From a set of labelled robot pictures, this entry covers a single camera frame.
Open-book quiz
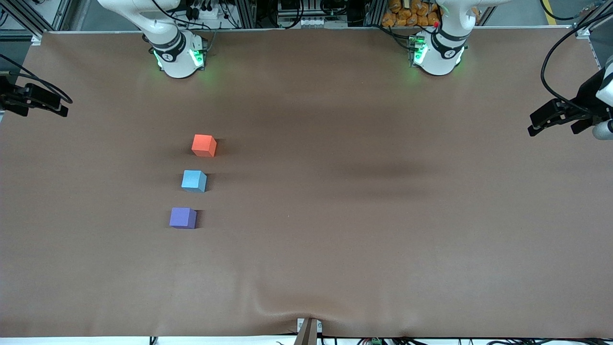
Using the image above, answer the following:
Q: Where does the pile of orange items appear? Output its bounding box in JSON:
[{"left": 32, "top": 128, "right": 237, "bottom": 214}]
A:
[{"left": 382, "top": 0, "right": 479, "bottom": 28}]

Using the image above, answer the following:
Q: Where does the purple foam block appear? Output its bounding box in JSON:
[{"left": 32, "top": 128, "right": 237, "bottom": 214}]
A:
[{"left": 169, "top": 207, "right": 197, "bottom": 229}]

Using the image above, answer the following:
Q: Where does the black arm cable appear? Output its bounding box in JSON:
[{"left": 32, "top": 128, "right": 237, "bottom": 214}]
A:
[{"left": 540, "top": 0, "right": 597, "bottom": 22}]

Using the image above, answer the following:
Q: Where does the orange foam block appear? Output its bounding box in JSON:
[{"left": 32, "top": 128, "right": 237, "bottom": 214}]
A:
[{"left": 192, "top": 134, "right": 217, "bottom": 158}]

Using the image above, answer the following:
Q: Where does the white power strip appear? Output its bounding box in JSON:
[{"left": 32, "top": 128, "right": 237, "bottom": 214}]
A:
[{"left": 184, "top": 0, "right": 226, "bottom": 21}]

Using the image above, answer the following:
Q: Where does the aluminium frame profile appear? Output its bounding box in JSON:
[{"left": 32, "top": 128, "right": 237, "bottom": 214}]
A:
[
  {"left": 572, "top": 0, "right": 613, "bottom": 39},
  {"left": 53, "top": 0, "right": 72, "bottom": 30},
  {"left": 364, "top": 0, "right": 386, "bottom": 27},
  {"left": 0, "top": 0, "right": 45, "bottom": 46},
  {"left": 235, "top": 0, "right": 257, "bottom": 28}
]

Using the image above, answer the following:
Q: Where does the table edge clamp bracket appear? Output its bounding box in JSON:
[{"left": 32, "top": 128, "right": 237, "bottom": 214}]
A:
[{"left": 295, "top": 317, "right": 322, "bottom": 345}]

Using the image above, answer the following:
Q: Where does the blue foam block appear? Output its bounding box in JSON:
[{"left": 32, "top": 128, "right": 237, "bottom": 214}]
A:
[{"left": 181, "top": 170, "right": 207, "bottom": 193}]

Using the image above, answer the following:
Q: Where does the large table cover mat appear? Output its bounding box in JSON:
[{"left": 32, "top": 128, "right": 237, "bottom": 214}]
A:
[{"left": 0, "top": 26, "right": 613, "bottom": 338}]

